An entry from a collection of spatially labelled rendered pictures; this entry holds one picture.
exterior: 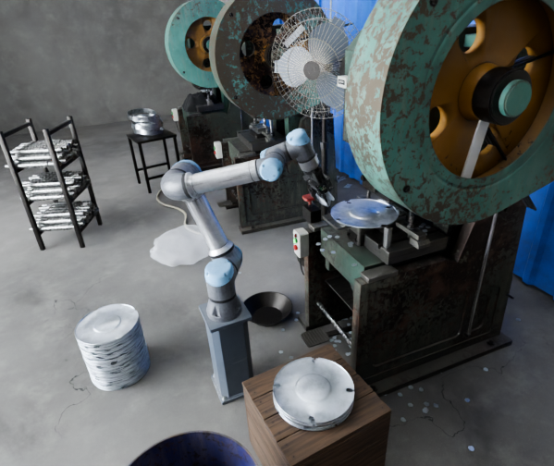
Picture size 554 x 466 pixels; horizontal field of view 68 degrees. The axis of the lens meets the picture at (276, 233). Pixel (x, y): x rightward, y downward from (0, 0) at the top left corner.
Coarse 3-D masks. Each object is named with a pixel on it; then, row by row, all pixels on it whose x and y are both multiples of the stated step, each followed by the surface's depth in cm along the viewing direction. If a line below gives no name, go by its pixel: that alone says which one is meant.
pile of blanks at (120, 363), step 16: (128, 336) 190; (96, 352) 186; (112, 352) 189; (128, 352) 193; (144, 352) 205; (96, 368) 191; (112, 368) 191; (128, 368) 196; (144, 368) 205; (96, 384) 198; (112, 384) 197; (128, 384) 199
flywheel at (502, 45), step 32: (512, 0) 114; (480, 32) 117; (512, 32) 119; (544, 32) 124; (448, 64) 116; (480, 64) 120; (512, 64) 124; (544, 64) 129; (448, 96) 120; (480, 96) 115; (512, 96) 112; (544, 96) 135; (448, 128) 125; (480, 128) 123; (512, 128) 136; (448, 160) 131; (480, 160) 136; (512, 160) 139
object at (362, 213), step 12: (336, 204) 187; (348, 204) 188; (360, 204) 187; (372, 204) 186; (384, 204) 186; (336, 216) 177; (348, 216) 177; (360, 216) 175; (372, 216) 174; (384, 216) 175; (396, 216) 174
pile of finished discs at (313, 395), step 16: (288, 368) 155; (304, 368) 154; (320, 368) 154; (336, 368) 153; (288, 384) 148; (304, 384) 147; (320, 384) 146; (336, 384) 147; (352, 384) 146; (288, 400) 142; (304, 400) 141; (320, 400) 140; (336, 400) 141; (352, 400) 140; (288, 416) 137; (304, 416) 136; (320, 416) 135; (336, 416) 135
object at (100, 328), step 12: (108, 312) 204; (120, 312) 204; (84, 324) 197; (96, 324) 196; (108, 324) 195; (120, 324) 196; (132, 324) 195; (84, 336) 190; (96, 336) 189; (108, 336) 189
